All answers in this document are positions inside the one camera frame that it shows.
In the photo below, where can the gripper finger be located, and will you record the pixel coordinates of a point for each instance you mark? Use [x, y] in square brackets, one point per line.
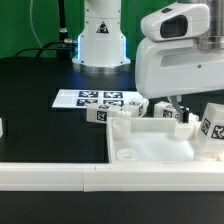
[182, 111]

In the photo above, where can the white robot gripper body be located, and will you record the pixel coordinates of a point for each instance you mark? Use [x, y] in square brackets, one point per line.
[172, 68]

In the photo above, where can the white square tabletop tray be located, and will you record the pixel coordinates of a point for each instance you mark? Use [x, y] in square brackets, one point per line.
[154, 140]

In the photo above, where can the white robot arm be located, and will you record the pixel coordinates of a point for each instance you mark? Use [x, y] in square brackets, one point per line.
[102, 46]

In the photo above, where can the paper sheet with tags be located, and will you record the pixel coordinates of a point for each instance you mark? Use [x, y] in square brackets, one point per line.
[74, 98]

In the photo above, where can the black pole stand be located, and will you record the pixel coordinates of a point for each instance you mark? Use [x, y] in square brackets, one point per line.
[63, 33]

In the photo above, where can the green backdrop curtain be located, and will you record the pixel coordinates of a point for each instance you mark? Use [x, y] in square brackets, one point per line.
[22, 22]

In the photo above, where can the white left fence piece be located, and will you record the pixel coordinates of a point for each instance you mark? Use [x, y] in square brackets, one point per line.
[1, 127]

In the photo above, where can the white front fence bar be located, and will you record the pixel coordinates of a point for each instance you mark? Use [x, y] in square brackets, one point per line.
[195, 176]

